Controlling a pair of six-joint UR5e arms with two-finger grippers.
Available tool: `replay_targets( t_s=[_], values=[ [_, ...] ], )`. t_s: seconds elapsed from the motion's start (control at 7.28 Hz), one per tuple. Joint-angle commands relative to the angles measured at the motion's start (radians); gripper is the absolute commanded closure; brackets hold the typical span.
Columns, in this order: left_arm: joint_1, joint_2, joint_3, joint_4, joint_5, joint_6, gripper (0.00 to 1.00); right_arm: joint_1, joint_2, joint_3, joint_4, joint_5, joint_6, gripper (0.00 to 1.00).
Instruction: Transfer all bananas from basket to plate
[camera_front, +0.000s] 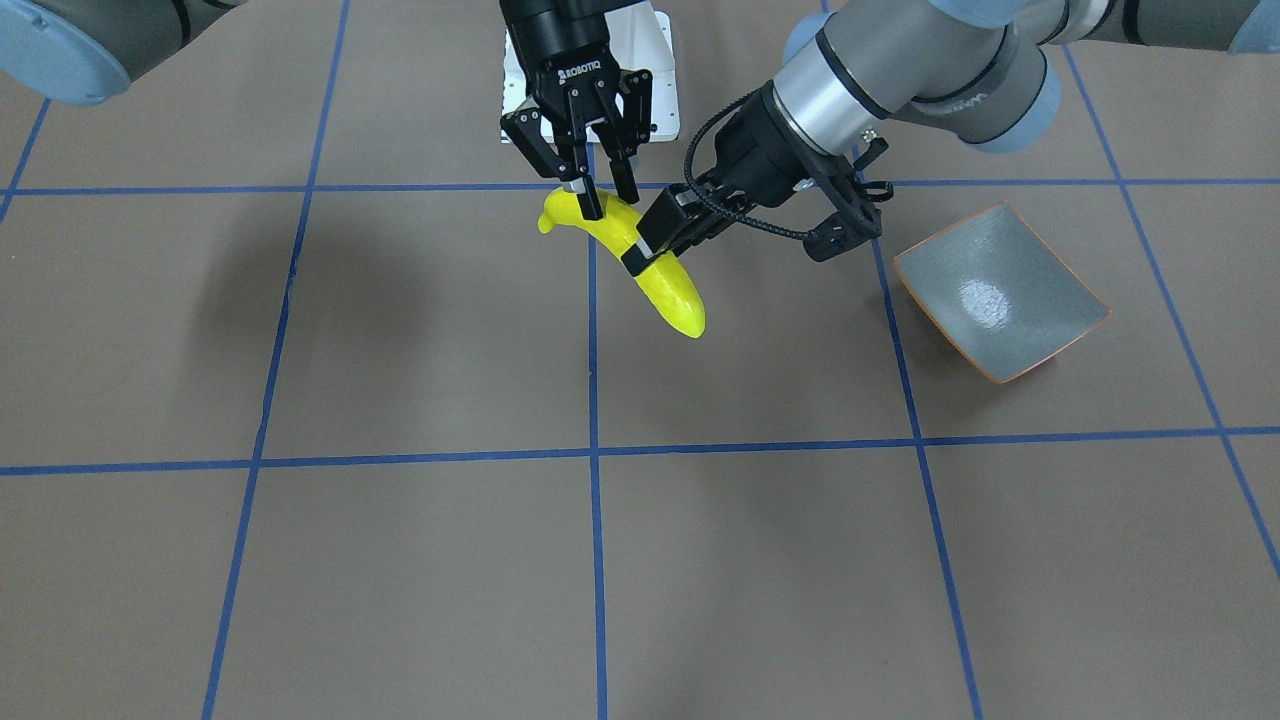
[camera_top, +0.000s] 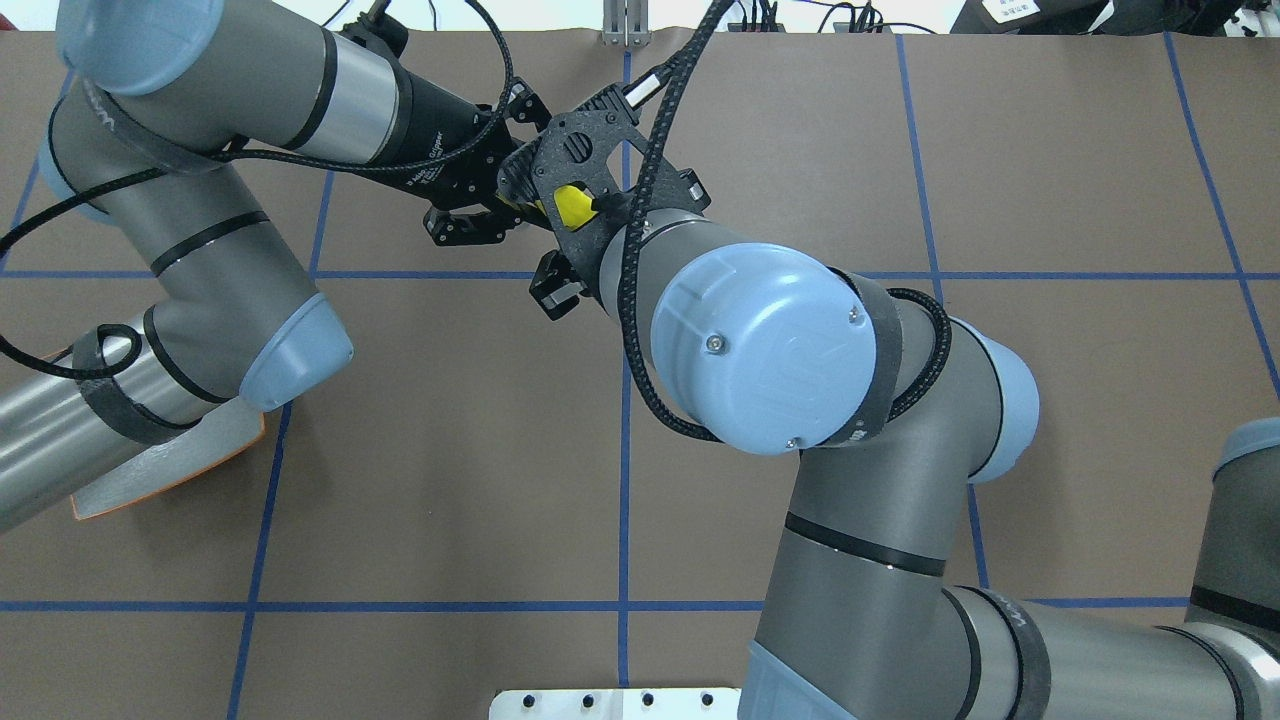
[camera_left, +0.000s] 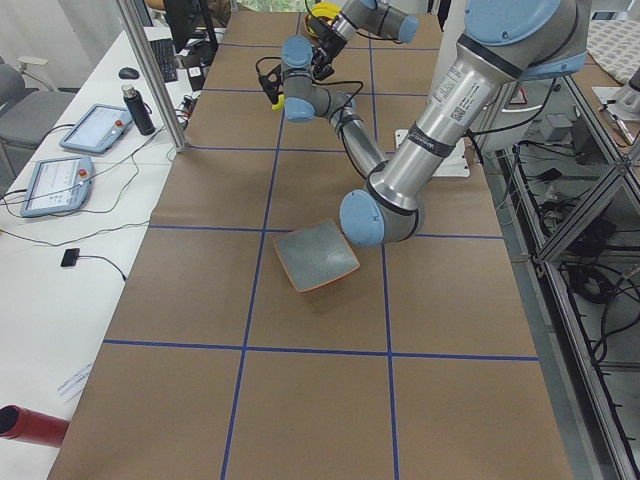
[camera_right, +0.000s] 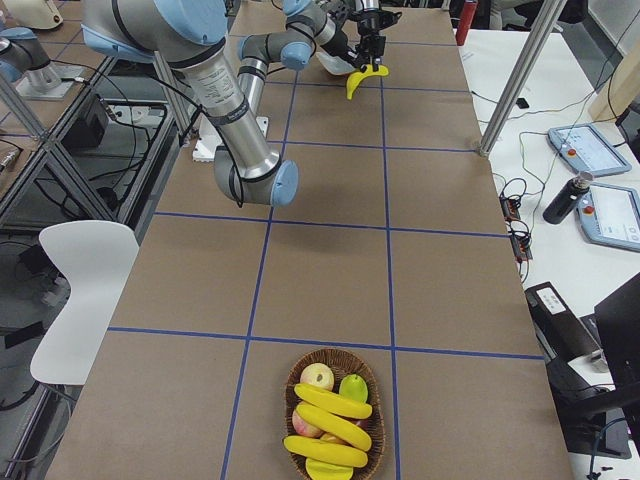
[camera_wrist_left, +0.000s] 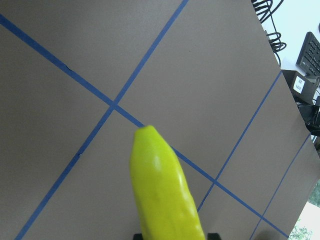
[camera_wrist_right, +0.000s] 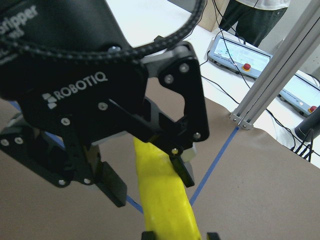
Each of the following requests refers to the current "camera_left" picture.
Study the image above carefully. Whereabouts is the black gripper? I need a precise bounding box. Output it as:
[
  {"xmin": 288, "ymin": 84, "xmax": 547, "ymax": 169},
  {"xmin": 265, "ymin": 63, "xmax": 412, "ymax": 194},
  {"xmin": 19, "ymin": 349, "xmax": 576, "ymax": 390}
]
[{"xmin": 312, "ymin": 22, "xmax": 346, "ymax": 79}]

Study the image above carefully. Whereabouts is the yellow banana across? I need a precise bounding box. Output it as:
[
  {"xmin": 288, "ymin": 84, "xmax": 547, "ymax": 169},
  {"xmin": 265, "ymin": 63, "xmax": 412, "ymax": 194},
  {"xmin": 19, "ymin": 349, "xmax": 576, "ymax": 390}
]
[{"xmin": 310, "ymin": 1, "xmax": 341, "ymax": 23}]

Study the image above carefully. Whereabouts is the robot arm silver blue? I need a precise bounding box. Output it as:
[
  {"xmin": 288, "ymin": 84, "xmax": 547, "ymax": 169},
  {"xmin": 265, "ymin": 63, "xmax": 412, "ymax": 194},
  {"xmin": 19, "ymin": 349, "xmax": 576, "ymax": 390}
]
[
  {"xmin": 281, "ymin": 1, "xmax": 419, "ymax": 178},
  {"xmin": 339, "ymin": 1, "xmax": 591, "ymax": 247}
]

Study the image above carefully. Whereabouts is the grey square plate orange rim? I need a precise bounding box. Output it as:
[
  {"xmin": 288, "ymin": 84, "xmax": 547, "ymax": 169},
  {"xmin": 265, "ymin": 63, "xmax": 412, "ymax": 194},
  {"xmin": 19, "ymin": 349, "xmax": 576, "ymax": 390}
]
[{"xmin": 274, "ymin": 219, "xmax": 360, "ymax": 292}]

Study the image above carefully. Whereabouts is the black computer monitor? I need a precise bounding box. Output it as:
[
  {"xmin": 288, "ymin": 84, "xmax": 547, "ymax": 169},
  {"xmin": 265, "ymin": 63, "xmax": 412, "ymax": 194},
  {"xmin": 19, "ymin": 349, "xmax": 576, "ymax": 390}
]
[{"xmin": 163, "ymin": 0, "xmax": 218, "ymax": 53}]

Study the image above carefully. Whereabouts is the black keyboard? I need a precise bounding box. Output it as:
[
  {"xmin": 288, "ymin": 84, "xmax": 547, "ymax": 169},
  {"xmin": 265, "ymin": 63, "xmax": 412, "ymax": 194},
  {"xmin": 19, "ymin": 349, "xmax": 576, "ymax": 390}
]
[{"xmin": 149, "ymin": 39, "xmax": 178, "ymax": 83}]

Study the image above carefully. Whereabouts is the black water bottle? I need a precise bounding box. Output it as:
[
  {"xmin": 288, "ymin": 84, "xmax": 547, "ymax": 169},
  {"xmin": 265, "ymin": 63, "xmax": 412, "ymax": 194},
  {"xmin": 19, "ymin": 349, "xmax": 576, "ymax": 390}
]
[{"xmin": 121, "ymin": 84, "xmax": 155, "ymax": 136}]

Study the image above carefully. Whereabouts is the black computer mouse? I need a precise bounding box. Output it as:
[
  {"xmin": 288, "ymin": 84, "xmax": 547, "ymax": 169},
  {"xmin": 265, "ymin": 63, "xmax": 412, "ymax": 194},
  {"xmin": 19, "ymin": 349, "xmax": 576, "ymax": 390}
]
[{"xmin": 118, "ymin": 67, "xmax": 140, "ymax": 80}]

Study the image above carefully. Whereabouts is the teach pendant far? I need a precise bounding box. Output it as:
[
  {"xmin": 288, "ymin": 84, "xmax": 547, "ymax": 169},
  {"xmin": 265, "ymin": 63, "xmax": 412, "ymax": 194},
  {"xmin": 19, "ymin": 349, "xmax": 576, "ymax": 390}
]
[{"xmin": 59, "ymin": 104, "xmax": 132, "ymax": 155}]

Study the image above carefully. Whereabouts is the teach pendant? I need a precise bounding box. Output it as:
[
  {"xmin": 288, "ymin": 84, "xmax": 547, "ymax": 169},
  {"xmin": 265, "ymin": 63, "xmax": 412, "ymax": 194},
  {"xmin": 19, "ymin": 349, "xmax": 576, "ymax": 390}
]
[
  {"xmin": 20, "ymin": 156, "xmax": 94, "ymax": 218},
  {"xmin": 59, "ymin": 104, "xmax": 132, "ymax": 155}
]

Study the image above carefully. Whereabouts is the grey office chair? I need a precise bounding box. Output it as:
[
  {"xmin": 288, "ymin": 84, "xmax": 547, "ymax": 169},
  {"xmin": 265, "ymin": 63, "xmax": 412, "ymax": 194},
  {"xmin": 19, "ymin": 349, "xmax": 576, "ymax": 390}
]
[{"xmin": 1, "ymin": 56, "xmax": 75, "ymax": 180}]

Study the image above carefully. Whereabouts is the teach pendant near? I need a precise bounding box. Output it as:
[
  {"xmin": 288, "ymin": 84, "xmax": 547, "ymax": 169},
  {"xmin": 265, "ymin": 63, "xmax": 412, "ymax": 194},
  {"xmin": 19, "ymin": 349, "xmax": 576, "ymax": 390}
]
[{"xmin": 20, "ymin": 156, "xmax": 94, "ymax": 218}]

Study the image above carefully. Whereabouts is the red cylinder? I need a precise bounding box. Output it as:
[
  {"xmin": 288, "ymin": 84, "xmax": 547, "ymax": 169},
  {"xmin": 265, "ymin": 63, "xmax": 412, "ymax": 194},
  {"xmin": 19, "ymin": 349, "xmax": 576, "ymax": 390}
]
[{"xmin": 1, "ymin": 405, "xmax": 70, "ymax": 448}]

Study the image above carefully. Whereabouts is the aluminium frame post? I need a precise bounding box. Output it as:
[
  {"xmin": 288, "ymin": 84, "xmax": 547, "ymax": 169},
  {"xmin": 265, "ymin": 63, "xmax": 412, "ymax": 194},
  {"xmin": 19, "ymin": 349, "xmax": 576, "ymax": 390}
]
[{"xmin": 116, "ymin": 0, "xmax": 187, "ymax": 152}]

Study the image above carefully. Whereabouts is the aluminium side frame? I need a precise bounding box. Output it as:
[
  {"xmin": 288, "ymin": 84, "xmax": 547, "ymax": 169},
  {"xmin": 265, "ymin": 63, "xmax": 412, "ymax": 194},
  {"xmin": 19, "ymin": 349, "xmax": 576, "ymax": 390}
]
[{"xmin": 493, "ymin": 65, "xmax": 639, "ymax": 479}]

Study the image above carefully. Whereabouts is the small black device on cable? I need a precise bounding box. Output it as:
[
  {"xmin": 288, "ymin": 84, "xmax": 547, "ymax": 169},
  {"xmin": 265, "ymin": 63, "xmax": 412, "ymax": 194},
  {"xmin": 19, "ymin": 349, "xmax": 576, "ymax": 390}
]
[{"xmin": 60, "ymin": 248, "xmax": 80, "ymax": 268}]

